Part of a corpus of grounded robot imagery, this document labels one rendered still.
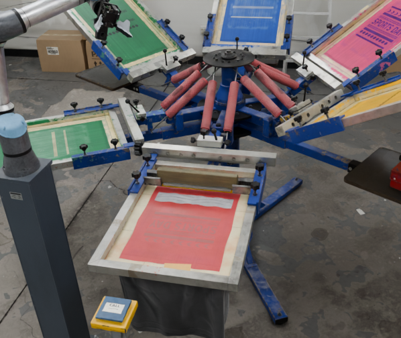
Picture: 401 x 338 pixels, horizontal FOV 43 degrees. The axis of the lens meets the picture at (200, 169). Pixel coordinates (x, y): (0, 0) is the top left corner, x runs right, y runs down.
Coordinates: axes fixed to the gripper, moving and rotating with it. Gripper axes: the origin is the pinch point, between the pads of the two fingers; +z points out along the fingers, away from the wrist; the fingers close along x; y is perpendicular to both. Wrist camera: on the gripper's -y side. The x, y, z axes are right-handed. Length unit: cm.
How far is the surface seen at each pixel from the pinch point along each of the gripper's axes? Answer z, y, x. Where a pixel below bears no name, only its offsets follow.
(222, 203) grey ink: 49, -48, 52
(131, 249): 59, -63, 8
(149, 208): 37, -62, 25
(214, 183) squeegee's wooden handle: 39, -45, 52
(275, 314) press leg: 71, -117, 116
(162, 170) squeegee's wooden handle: 23, -52, 34
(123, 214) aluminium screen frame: 39, -63, 11
